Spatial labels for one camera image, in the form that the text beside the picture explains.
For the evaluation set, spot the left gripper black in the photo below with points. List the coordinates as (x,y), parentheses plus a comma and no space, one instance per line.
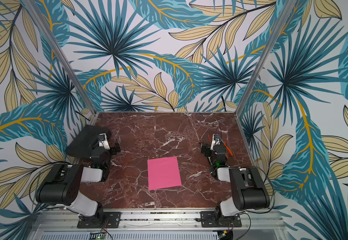
(117,149)

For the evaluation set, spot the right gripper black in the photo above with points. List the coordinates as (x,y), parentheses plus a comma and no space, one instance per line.
(208,148)

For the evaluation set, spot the pink square paper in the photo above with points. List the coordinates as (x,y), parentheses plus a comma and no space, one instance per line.
(163,173)

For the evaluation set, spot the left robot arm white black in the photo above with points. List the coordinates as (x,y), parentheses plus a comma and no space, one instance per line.
(61,186)

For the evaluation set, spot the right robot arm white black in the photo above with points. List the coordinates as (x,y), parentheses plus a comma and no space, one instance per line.
(248,191)

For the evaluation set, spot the black plastic case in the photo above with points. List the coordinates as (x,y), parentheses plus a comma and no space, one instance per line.
(85,141)

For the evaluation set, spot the green circuit board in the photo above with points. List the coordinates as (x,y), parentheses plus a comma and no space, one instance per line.
(97,236)

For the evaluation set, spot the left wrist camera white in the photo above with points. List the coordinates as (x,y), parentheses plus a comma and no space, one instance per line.
(103,140)

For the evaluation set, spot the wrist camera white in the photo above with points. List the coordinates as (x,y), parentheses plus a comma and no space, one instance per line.
(216,140)
(103,140)

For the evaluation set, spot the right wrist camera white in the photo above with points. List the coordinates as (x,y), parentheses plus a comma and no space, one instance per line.
(216,140)

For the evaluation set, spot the orange handled pliers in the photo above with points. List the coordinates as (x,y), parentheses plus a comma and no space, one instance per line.
(228,149)

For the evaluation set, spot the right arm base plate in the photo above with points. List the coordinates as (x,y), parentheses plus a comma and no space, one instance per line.
(213,219)

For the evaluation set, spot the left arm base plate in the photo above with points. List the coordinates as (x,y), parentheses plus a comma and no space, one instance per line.
(104,220)

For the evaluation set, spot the aluminium front rail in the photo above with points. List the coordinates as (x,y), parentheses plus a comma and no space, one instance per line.
(161,224)

